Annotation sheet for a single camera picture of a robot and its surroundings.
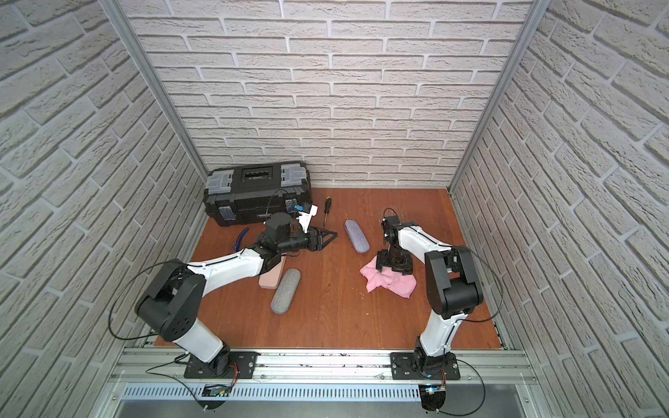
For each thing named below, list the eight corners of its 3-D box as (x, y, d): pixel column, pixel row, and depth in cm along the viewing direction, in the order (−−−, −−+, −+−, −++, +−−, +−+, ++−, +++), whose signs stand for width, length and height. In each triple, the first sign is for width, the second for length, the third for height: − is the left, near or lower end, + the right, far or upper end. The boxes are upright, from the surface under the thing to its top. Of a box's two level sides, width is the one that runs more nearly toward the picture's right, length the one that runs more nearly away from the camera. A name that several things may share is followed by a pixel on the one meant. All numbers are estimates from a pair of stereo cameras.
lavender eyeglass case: (357, 255, 99) (358, 251, 97) (342, 225, 108) (342, 221, 106) (371, 250, 100) (372, 246, 98) (355, 221, 109) (355, 217, 107)
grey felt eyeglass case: (271, 312, 86) (268, 308, 83) (286, 271, 95) (285, 266, 93) (288, 316, 85) (286, 312, 82) (302, 274, 95) (301, 270, 92)
